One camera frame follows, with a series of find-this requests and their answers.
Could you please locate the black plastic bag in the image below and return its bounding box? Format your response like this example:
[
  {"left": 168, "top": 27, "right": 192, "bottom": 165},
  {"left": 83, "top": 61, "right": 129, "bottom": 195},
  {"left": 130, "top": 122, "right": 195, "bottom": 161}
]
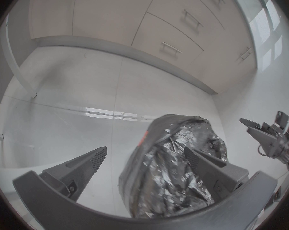
[{"left": 118, "top": 114, "right": 228, "bottom": 219}]

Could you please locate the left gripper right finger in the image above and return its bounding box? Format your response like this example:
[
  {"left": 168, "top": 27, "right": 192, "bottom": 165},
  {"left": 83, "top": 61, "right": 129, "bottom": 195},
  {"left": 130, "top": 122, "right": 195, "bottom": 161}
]
[{"left": 184, "top": 146, "right": 249, "bottom": 203}]

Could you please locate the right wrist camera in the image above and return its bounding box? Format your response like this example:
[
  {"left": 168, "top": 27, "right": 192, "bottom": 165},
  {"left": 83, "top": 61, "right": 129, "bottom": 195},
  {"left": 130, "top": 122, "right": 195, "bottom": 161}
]
[{"left": 275, "top": 110, "right": 289, "bottom": 130}]

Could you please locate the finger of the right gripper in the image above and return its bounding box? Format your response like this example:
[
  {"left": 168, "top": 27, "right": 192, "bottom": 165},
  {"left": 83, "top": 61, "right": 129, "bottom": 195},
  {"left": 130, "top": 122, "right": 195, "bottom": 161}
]
[
  {"left": 239, "top": 118, "right": 262, "bottom": 128},
  {"left": 247, "top": 128, "right": 279, "bottom": 157}
]

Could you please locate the beige cabinet with metal handles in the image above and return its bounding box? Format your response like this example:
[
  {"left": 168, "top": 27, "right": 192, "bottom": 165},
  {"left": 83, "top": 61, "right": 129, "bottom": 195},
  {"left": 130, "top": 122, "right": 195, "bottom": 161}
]
[{"left": 29, "top": 0, "right": 258, "bottom": 95}]

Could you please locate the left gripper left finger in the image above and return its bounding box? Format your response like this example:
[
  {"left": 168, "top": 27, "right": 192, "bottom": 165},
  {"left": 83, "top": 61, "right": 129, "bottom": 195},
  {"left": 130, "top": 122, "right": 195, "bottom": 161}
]
[{"left": 40, "top": 146, "right": 108, "bottom": 202}]

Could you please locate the grey padded white-framed chair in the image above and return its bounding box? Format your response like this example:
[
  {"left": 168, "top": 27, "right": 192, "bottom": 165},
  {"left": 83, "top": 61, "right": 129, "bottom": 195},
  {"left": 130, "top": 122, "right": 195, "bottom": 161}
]
[{"left": 0, "top": 15, "right": 37, "bottom": 141}]

